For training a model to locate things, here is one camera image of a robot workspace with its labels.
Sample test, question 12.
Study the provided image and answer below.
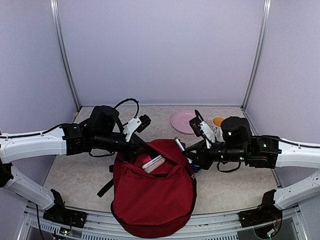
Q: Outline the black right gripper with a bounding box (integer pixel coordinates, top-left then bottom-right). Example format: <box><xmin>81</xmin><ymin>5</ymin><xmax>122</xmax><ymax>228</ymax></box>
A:
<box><xmin>183</xmin><ymin>138</ymin><xmax>249</xmax><ymax>170</ymax></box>

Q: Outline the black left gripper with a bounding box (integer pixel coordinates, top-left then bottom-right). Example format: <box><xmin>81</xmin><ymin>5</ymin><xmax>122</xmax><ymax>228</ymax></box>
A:
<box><xmin>93</xmin><ymin>131</ymin><xmax>151</xmax><ymax>162</ymax></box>

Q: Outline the blue capped marker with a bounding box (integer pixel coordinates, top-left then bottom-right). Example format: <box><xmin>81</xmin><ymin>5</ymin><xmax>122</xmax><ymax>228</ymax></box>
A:
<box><xmin>174</xmin><ymin>137</ymin><xmax>198</xmax><ymax>173</ymax></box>

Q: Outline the pink highlighter black cap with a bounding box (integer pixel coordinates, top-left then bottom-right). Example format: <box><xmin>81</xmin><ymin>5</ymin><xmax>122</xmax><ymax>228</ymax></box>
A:
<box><xmin>141</xmin><ymin>155</ymin><xmax>152</xmax><ymax>164</ymax></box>

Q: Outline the white pen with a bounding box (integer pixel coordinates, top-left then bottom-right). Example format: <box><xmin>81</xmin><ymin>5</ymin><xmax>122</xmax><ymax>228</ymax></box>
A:
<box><xmin>142</xmin><ymin>155</ymin><xmax>162</xmax><ymax>169</ymax></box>

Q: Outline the red student backpack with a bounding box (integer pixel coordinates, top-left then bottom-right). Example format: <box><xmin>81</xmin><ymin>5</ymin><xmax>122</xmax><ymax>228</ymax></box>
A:
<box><xmin>97</xmin><ymin>139</ymin><xmax>197</xmax><ymax>239</ymax></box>

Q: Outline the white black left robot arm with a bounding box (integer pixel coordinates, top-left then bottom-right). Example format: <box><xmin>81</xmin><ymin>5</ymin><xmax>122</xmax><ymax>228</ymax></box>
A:
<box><xmin>0</xmin><ymin>105</ymin><xmax>151</xmax><ymax>223</ymax></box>

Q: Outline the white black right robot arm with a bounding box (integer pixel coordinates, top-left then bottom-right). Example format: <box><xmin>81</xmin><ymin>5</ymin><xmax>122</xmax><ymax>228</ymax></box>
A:
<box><xmin>183</xmin><ymin>115</ymin><xmax>320</xmax><ymax>222</ymax></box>

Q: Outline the patterned mug orange inside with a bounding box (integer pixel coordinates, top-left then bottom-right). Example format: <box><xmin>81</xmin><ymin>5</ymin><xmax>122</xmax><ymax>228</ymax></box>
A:
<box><xmin>211</xmin><ymin>116</ymin><xmax>225</xmax><ymax>142</ymax></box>

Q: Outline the pink plastic plate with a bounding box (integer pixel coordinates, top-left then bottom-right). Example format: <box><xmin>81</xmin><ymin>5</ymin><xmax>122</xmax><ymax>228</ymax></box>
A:
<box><xmin>170</xmin><ymin>110</ymin><xmax>196</xmax><ymax>135</ymax></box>

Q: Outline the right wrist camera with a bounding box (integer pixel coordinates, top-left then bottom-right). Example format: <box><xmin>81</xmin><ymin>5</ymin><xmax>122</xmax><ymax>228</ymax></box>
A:
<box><xmin>189</xmin><ymin>109</ymin><xmax>216</xmax><ymax>149</ymax></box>

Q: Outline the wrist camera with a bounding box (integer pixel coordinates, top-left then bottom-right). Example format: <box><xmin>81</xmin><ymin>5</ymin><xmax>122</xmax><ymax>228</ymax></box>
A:
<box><xmin>136</xmin><ymin>114</ymin><xmax>152</xmax><ymax>133</ymax></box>
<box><xmin>189</xmin><ymin>109</ymin><xmax>216</xmax><ymax>149</ymax></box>

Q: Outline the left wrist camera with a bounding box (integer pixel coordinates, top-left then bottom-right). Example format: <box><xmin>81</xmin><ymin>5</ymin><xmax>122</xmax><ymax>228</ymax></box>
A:
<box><xmin>136</xmin><ymin>114</ymin><xmax>152</xmax><ymax>133</ymax></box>

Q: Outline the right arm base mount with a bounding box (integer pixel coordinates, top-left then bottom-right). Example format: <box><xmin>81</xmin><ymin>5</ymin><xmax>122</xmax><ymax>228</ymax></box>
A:
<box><xmin>238</xmin><ymin>208</ymin><xmax>283</xmax><ymax>228</ymax></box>

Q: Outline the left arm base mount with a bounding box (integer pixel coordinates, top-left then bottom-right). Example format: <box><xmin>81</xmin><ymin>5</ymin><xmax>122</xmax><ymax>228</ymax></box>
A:
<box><xmin>43</xmin><ymin>206</ymin><xmax>87</xmax><ymax>229</ymax></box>

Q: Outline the aluminium front rail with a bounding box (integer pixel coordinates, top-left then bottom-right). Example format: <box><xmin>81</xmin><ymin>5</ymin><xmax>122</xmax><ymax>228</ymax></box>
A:
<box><xmin>17</xmin><ymin>201</ymin><xmax>308</xmax><ymax>240</ymax></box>

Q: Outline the left aluminium corner post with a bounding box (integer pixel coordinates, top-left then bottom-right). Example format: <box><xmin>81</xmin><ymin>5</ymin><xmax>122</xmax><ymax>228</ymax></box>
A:
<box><xmin>50</xmin><ymin>0</ymin><xmax>82</xmax><ymax>112</ymax></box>

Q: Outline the aluminium corner post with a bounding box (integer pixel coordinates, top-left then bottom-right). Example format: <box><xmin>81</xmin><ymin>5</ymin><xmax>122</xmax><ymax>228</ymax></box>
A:
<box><xmin>50</xmin><ymin>0</ymin><xmax>82</xmax><ymax>112</ymax></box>
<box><xmin>241</xmin><ymin>0</ymin><xmax>272</xmax><ymax>110</ymax></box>

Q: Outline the right aluminium corner post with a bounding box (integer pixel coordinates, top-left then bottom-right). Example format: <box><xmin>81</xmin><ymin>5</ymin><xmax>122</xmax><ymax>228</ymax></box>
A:
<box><xmin>241</xmin><ymin>0</ymin><xmax>272</xmax><ymax>110</ymax></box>

